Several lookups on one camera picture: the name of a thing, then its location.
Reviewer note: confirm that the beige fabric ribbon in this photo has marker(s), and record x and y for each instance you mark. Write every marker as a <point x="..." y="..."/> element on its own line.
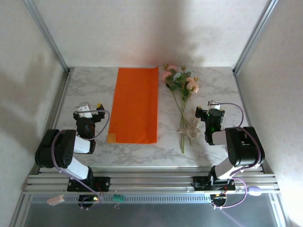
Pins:
<point x="189" y="128"/>

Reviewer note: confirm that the peach fake flower stem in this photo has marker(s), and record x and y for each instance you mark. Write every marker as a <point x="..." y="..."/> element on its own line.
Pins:
<point x="193" y="86"/>

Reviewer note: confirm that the orange wrapping paper sheet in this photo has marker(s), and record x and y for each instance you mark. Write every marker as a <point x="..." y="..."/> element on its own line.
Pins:
<point x="135" y="106"/>

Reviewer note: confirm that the pink fake flower stem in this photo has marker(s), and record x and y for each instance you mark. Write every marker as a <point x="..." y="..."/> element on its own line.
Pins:
<point x="171" y="68"/>

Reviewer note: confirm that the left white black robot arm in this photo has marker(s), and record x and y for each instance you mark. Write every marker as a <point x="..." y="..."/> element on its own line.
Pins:
<point x="56" y="151"/>

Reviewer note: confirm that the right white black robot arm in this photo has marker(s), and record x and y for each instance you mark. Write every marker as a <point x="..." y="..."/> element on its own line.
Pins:
<point x="243" y="146"/>

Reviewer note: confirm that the black controller board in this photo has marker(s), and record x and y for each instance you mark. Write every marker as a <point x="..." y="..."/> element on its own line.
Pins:
<point x="86" y="199"/>
<point x="219" y="199"/>

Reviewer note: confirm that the green terminal connector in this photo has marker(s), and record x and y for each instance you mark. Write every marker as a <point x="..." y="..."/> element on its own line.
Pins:
<point x="118" y="198"/>

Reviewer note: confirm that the small pink block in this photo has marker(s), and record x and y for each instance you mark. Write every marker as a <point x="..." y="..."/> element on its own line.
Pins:
<point x="55" y="199"/>

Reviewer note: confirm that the grey metal panel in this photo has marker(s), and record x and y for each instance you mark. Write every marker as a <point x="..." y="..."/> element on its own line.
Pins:
<point x="151" y="215"/>

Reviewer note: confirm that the aluminium side rail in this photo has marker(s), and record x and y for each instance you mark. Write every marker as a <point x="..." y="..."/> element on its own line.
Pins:
<point x="242" y="94"/>
<point x="61" y="94"/>

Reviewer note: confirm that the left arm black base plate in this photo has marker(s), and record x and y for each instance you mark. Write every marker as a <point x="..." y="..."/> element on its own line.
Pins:
<point x="104" y="184"/>

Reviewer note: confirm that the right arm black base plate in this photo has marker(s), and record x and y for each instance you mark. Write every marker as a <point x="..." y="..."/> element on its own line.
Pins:
<point x="201" y="183"/>

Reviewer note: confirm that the aluminium mounting rail frame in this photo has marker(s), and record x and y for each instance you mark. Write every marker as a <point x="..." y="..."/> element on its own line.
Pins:
<point x="151" y="182"/>

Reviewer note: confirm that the aluminium upright post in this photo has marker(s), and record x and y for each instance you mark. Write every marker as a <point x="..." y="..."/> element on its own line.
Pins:
<point x="255" y="35"/>
<point x="47" y="37"/>

